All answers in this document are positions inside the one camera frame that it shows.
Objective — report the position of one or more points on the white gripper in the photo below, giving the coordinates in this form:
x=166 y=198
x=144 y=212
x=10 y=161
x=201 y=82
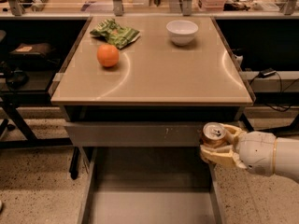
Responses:
x=258 y=151

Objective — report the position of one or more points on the orange soda can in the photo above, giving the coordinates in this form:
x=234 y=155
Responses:
x=213 y=134

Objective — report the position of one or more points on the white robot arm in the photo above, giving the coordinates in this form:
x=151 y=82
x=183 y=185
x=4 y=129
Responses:
x=286 y=157

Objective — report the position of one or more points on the closed top drawer front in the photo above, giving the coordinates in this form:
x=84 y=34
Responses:
x=134 y=134

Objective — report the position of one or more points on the grey drawer cabinet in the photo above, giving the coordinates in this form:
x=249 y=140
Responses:
x=155 y=80

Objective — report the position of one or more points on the open middle drawer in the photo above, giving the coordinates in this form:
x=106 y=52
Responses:
x=150 y=185

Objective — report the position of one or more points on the black table leg right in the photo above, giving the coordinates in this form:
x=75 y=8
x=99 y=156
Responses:
x=246 y=122

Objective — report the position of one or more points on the black power adapter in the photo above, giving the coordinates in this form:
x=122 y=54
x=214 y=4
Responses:
x=267 y=73

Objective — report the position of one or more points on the white bowl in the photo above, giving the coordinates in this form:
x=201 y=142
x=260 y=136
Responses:
x=181 y=32

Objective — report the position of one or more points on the orange fruit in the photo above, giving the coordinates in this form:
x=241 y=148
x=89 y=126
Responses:
x=107 y=55

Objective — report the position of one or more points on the green chip bag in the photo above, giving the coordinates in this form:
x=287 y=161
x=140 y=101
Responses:
x=114 y=34

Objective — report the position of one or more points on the black bag on shelf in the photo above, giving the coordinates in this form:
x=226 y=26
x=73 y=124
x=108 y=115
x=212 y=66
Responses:
x=36 y=54

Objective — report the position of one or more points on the black headphones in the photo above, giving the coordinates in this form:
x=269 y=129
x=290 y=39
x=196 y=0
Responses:
x=13 y=78

